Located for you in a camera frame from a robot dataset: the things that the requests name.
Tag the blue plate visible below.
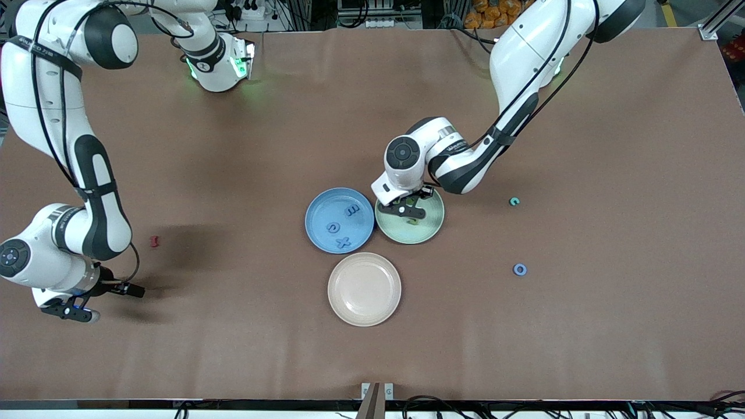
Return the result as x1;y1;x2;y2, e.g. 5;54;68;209
305;187;375;255

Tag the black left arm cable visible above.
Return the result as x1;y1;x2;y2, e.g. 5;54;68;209
466;0;600;152

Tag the aluminium frame post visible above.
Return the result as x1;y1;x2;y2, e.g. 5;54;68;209
698;0;745;41

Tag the black cable bundle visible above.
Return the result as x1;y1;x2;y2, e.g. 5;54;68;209
172;391;745;419

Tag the pile of orange objects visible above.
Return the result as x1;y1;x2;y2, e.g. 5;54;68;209
464;0;527;30

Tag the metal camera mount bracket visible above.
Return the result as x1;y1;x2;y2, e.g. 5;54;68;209
361;382;395;419

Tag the mint green plate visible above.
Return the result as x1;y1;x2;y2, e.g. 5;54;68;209
375;187;446;245

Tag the beige plate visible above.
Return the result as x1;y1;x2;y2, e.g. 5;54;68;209
327;251;403;328

